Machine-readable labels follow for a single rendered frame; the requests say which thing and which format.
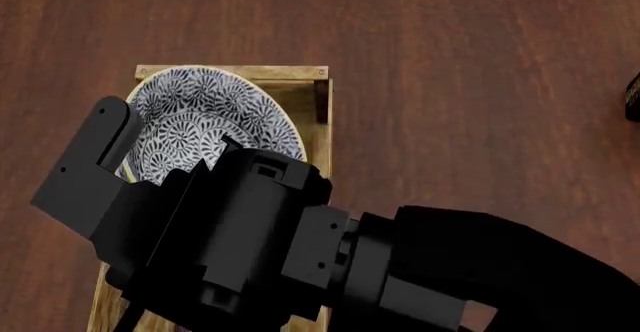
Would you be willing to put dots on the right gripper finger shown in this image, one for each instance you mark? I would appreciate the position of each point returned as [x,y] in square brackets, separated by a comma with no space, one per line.
[229,142]
[80,182]

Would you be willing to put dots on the blue white patterned ceramic bowl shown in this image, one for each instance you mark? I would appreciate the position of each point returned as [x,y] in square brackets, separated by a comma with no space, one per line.
[200,114]

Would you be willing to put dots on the wooden tray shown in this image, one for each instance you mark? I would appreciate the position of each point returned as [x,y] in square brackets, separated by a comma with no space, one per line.
[312,152]

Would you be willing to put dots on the small dark object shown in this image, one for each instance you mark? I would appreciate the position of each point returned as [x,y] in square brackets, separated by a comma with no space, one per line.
[633,97]

